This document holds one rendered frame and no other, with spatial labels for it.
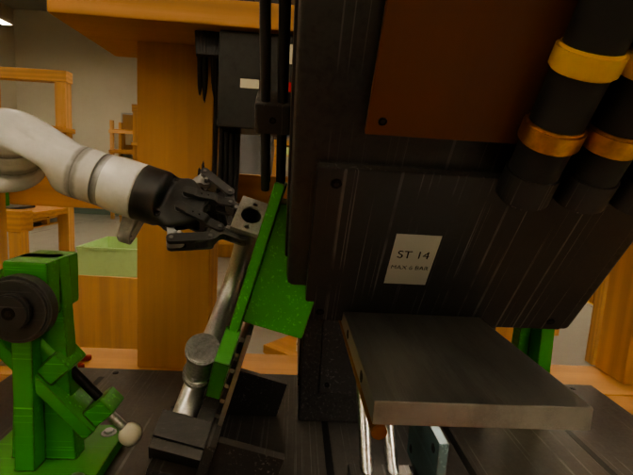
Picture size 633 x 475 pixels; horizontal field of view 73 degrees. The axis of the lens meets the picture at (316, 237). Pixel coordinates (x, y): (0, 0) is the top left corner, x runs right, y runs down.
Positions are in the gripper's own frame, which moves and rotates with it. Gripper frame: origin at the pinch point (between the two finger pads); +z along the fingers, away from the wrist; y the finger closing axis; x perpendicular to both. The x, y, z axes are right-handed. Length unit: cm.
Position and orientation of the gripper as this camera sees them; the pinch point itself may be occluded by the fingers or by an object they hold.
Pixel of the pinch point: (243, 224)
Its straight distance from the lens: 59.4
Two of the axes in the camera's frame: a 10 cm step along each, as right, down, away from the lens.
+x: -2.5, 5.4, 8.0
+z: 9.5, 3.1, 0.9
